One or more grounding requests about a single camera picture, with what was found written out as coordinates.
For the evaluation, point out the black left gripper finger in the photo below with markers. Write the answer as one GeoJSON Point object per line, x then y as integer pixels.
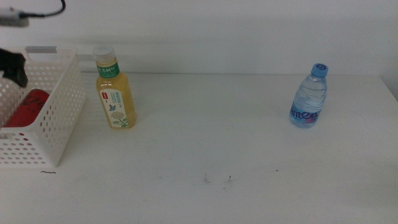
{"type": "Point", "coordinates": [12, 65]}

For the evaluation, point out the red cola can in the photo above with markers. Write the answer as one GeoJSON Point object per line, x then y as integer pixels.
{"type": "Point", "coordinates": [28, 109]}

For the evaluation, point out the yellow tea bottle white cap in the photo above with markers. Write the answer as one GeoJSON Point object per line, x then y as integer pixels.
{"type": "Point", "coordinates": [116, 105]}

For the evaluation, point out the clear water bottle blue cap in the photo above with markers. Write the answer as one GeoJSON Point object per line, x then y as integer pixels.
{"type": "Point", "coordinates": [308, 102]}

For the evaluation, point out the white perforated plastic basket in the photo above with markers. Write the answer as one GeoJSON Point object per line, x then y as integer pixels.
{"type": "Point", "coordinates": [62, 124]}

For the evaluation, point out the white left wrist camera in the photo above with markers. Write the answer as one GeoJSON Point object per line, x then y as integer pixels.
{"type": "Point", "coordinates": [11, 18]}

